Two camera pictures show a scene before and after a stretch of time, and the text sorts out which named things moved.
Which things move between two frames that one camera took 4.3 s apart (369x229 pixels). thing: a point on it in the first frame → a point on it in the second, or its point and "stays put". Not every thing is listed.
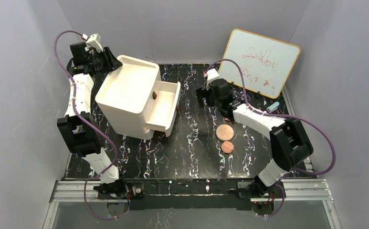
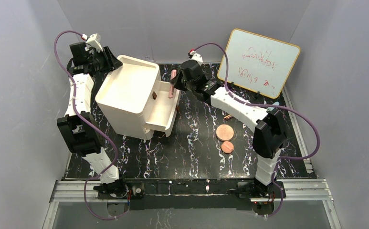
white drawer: x=163 y=111 stays put
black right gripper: x=203 y=96 → x=178 y=81
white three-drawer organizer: x=135 y=102 stays put
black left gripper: x=106 y=59 stays put
